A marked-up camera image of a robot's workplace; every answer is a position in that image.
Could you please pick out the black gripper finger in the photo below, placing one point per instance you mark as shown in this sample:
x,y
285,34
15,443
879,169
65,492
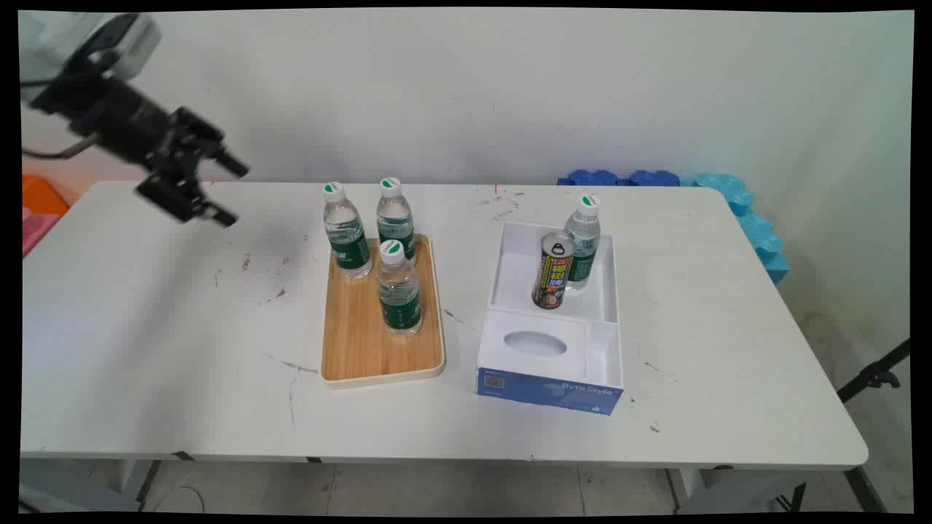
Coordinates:
x,y
178,196
226,161

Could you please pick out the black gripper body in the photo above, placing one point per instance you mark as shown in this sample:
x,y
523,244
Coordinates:
x,y
120,116

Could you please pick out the green label water bottle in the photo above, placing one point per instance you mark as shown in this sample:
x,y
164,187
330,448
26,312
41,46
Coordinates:
x,y
398,295
395,218
585,236
348,236

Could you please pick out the orange bin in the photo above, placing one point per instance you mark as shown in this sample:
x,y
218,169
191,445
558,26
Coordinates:
x,y
40,195

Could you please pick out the pink bin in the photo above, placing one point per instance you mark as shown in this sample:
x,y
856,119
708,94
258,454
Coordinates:
x,y
35,227

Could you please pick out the wooden tray with cream rim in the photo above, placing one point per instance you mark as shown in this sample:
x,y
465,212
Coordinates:
x,y
357,342

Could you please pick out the yellow black drink can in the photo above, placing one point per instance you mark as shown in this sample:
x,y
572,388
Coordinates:
x,y
552,275

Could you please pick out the white blue cardboard box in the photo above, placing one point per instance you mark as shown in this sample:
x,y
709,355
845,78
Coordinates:
x,y
546,349

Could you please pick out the dark blue foam mat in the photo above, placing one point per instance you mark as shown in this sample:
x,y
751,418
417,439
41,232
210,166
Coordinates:
x,y
619,177

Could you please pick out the light blue foam mat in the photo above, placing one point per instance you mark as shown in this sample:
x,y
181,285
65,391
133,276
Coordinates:
x,y
757,229

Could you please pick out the black tripod leg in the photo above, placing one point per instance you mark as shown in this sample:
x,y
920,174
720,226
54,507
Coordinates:
x,y
874,375

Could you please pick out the grey table leg frame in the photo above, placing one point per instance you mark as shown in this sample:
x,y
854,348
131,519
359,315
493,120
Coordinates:
x,y
728,489
135,480

